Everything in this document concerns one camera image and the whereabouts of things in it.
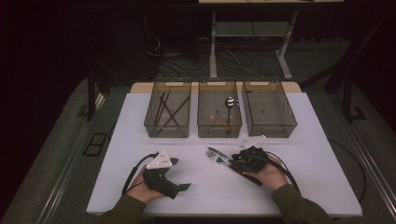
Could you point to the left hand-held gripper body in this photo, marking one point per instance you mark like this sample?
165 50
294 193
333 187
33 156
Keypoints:
158 182

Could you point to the white metal desk frame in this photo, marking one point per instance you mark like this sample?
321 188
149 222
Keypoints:
213 46

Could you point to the metal floor rail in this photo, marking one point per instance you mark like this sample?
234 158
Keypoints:
67 174
373 161

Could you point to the smoky translucent plastic bin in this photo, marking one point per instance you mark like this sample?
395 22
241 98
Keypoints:
214 102
267 109
149 109

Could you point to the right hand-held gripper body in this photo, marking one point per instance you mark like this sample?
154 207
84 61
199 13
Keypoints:
253 160

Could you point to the black metal stand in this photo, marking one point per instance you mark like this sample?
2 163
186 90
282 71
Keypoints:
91 99
347 102

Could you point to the brown wooden chopstick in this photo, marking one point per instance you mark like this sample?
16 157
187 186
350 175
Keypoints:
176 111
164 109

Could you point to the metal spoon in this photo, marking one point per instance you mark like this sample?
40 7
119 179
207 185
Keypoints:
229 102

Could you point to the person's left hand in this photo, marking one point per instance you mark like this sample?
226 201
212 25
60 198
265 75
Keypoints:
140 192

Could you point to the translucent amber plastic spoon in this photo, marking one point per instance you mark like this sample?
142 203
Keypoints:
213 118

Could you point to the person's right hand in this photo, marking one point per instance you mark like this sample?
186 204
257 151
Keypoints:
274 177

